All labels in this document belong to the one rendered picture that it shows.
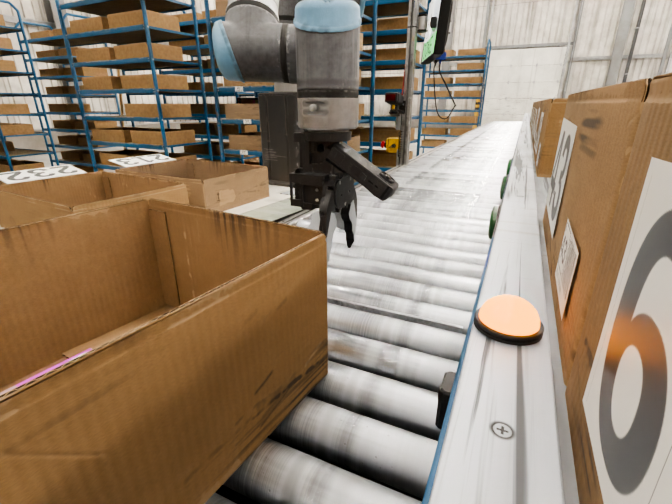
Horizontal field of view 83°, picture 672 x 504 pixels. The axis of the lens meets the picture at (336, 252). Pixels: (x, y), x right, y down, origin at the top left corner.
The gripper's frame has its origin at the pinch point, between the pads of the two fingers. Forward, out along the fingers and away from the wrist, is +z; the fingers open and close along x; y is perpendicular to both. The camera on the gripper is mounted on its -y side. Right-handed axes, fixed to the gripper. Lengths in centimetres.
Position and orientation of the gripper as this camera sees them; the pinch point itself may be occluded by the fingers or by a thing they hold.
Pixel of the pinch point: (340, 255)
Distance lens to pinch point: 64.2
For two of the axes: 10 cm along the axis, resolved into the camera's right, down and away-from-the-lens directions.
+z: 0.0, 9.3, 3.7
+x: -4.3, 3.3, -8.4
